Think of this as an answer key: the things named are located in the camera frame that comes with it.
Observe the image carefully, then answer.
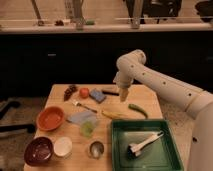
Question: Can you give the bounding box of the dark purple grape bunch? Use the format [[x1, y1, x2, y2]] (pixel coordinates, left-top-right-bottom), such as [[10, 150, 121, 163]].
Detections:
[[64, 84, 77, 101]]

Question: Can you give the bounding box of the dark purple bowl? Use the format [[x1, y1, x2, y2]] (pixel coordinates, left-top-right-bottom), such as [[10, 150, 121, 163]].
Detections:
[[24, 137, 53, 167]]

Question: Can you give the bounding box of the green plastic cup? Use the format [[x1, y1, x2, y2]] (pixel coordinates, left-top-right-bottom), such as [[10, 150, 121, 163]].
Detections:
[[80, 121, 96, 138]]

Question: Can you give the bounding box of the green plastic tray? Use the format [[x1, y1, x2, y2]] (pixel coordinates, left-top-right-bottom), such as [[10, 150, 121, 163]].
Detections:
[[111, 119, 184, 171]]

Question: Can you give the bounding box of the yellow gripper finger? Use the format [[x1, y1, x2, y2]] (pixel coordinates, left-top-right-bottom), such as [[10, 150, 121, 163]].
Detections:
[[119, 88, 129, 102]]

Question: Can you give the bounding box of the silver fork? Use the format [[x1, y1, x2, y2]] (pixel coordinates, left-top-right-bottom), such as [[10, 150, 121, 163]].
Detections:
[[72, 101, 97, 113]]

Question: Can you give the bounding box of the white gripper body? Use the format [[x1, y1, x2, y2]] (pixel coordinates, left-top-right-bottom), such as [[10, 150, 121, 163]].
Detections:
[[113, 71, 133, 89]]

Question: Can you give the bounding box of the metal cup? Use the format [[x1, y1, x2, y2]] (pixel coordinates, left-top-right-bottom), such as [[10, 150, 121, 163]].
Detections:
[[89, 141, 104, 159]]

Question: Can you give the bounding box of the clear plastic bag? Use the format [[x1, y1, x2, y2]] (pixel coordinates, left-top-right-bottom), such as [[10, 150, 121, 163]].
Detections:
[[67, 110, 97, 125]]

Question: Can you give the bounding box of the orange bowl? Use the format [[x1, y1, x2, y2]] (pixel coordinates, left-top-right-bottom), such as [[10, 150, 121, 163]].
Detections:
[[36, 106, 65, 131]]

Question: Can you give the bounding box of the green chili pepper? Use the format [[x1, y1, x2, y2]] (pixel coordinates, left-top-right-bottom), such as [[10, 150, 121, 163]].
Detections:
[[128, 104, 148, 119]]

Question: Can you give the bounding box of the white dish brush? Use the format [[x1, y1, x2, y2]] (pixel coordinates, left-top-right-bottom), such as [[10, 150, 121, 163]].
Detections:
[[127, 131, 164, 157]]

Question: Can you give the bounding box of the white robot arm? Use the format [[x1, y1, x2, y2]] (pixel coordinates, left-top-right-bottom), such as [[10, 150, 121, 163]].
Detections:
[[114, 49, 213, 171]]

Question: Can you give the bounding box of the yellow banana toy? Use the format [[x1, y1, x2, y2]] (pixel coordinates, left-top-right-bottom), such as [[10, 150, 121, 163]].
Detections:
[[101, 110, 122, 119]]

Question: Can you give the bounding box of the blue sponge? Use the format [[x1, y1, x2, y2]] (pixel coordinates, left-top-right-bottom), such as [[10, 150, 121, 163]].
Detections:
[[90, 89, 106, 103]]

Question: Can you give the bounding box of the white small bowl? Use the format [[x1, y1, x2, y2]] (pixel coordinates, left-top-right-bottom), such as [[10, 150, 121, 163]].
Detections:
[[54, 137, 72, 157]]

